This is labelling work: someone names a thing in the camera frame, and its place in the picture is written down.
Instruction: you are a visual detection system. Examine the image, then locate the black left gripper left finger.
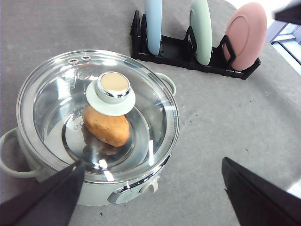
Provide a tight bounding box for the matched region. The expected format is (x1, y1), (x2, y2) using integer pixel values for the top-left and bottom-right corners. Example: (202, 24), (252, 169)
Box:
(0, 160), (86, 226)

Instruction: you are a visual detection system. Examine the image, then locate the brown potato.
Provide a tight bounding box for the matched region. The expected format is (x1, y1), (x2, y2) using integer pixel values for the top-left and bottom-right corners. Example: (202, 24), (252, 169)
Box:
(82, 105), (130, 147)

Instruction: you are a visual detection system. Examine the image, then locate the glass steamer lid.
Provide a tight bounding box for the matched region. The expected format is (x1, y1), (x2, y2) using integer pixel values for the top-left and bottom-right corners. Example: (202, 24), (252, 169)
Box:
(16, 49), (180, 182)

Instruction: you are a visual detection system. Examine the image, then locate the green plate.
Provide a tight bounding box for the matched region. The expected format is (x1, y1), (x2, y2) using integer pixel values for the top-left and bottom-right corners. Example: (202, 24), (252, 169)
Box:
(190, 0), (212, 65)

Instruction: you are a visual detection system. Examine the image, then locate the green electric steamer pot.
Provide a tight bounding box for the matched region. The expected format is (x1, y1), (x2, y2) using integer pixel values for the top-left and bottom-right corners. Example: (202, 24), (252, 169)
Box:
(0, 49), (180, 206)

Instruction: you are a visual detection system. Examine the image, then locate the black plate rack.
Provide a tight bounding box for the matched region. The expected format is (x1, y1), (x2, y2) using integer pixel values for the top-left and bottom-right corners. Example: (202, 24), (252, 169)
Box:
(130, 11), (261, 79)

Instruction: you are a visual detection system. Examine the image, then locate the pink plate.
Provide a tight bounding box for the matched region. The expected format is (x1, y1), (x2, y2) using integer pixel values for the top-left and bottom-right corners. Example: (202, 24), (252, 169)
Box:
(223, 2), (268, 71)

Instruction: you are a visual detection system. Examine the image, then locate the blue plate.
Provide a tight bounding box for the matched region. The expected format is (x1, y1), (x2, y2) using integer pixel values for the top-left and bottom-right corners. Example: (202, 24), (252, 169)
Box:
(145, 0), (162, 56)

